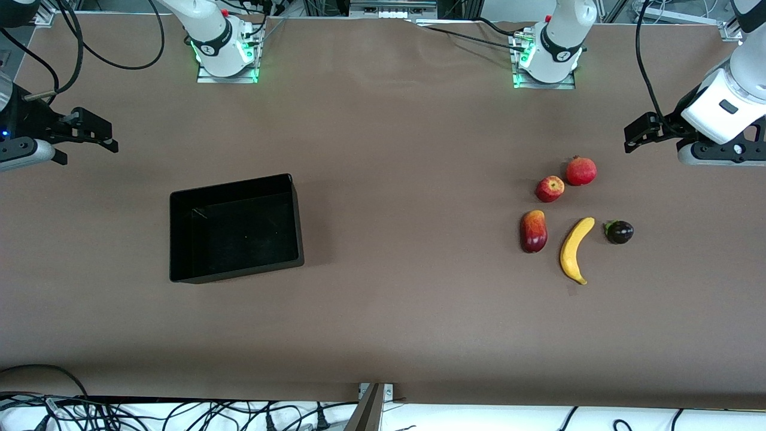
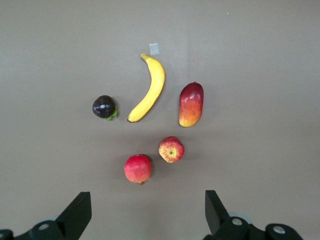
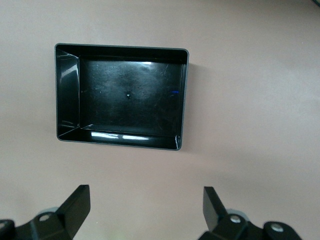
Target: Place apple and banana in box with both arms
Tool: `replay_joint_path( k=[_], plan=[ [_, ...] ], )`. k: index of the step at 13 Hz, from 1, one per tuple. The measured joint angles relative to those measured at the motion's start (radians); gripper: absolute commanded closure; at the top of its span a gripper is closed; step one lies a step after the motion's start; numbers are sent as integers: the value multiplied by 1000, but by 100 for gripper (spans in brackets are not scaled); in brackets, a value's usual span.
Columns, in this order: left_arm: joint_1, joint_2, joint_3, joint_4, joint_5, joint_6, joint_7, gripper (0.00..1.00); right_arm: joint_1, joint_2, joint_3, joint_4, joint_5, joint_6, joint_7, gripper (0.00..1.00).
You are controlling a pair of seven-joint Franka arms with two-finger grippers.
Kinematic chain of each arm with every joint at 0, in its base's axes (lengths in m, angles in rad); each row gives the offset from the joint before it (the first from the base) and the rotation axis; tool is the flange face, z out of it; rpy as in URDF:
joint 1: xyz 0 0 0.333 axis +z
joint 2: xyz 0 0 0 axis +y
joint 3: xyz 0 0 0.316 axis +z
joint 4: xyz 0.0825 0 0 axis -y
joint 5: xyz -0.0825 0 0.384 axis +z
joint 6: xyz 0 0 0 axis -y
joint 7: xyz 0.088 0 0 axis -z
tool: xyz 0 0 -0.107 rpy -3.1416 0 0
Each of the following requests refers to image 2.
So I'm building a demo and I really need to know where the grey tape piece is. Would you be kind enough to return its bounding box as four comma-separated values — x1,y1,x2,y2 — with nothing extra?
149,42,160,56

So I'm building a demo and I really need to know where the dark purple eggplant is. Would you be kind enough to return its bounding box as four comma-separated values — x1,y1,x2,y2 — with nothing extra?
91,94,119,121

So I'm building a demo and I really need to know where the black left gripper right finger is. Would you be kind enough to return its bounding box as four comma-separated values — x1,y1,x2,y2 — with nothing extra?
203,190,266,240

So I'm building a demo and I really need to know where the brown table cover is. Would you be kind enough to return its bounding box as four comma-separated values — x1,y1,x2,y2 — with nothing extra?
0,0,320,240

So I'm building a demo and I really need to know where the red pomegranate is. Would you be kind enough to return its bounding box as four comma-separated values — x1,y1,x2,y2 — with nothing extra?
123,154,153,186

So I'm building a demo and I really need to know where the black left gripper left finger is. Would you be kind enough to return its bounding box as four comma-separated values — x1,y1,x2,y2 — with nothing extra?
14,191,92,240

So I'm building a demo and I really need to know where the yellow banana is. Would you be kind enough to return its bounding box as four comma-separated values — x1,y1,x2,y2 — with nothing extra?
127,52,166,124

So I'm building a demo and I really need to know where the red yellow mango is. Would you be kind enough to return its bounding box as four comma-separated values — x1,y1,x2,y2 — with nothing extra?
178,81,205,128

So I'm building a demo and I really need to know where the red yellow apple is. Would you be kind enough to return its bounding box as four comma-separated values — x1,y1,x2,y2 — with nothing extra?
158,136,186,164

